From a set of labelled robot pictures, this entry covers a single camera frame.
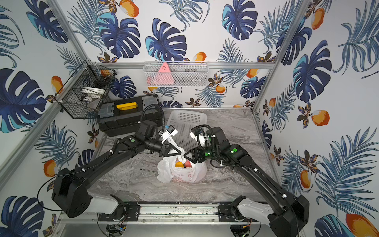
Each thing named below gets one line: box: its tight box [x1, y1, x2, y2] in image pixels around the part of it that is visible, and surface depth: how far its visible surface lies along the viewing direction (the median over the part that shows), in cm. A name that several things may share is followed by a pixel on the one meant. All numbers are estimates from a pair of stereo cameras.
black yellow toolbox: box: [97, 95, 164, 137], surface depth 97 cm
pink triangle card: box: [152, 62, 174, 85], surface depth 92 cm
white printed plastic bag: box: [156, 137, 208, 184], surface depth 73 cm
